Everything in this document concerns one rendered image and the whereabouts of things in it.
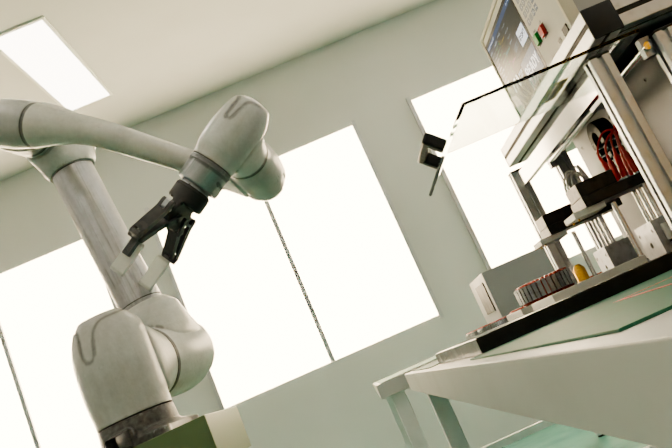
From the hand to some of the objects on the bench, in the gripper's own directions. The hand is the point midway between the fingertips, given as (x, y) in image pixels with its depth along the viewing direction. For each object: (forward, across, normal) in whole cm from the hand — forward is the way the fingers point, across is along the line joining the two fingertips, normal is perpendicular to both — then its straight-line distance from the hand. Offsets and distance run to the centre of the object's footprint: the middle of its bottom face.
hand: (134, 275), depth 153 cm
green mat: (-55, -66, -95) cm, 128 cm away
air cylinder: (-50, -15, -80) cm, 96 cm away
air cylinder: (-50, +9, -77) cm, 92 cm away
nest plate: (-38, -16, -72) cm, 83 cm away
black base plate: (-38, -4, -73) cm, 82 cm away
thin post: (-44, -22, -77) cm, 92 cm away
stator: (-39, +7, -68) cm, 78 cm away
